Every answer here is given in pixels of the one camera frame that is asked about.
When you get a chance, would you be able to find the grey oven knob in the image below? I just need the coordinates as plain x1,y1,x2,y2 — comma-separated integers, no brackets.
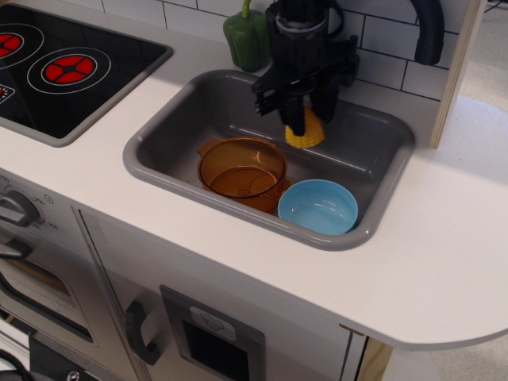
1,190,40,227

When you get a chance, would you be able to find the black toy faucet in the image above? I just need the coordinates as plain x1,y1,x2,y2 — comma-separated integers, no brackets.
327,0,445,88

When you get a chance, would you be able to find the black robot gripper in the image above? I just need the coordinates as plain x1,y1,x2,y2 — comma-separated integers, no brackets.
252,1,359,137

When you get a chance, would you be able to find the black toy stovetop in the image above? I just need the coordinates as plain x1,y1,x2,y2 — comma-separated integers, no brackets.
1,3,173,147

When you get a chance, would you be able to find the green toy bell pepper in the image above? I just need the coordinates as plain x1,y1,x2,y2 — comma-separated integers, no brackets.
222,0,270,73

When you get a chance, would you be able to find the yellow toy corn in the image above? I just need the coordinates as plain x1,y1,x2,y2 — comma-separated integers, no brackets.
285,106,325,148

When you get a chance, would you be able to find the light blue bowl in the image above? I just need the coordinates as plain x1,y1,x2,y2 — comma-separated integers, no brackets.
277,179,359,236

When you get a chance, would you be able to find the grey dispenser panel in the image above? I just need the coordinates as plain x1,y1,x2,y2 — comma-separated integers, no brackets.
160,285,267,381

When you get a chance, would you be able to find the black cabinet door handle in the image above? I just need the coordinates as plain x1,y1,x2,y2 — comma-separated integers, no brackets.
125,301,160,366

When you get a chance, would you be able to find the grey oven door handle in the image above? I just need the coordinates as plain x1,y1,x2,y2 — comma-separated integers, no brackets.
0,239,33,260

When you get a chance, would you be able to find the grey sink basin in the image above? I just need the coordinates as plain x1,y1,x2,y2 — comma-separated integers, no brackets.
123,70,414,251

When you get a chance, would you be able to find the black cable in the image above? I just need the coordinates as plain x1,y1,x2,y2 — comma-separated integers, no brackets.
0,348,31,381

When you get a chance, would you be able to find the orange transparent pot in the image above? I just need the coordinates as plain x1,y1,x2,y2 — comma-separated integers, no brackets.
197,137,291,213

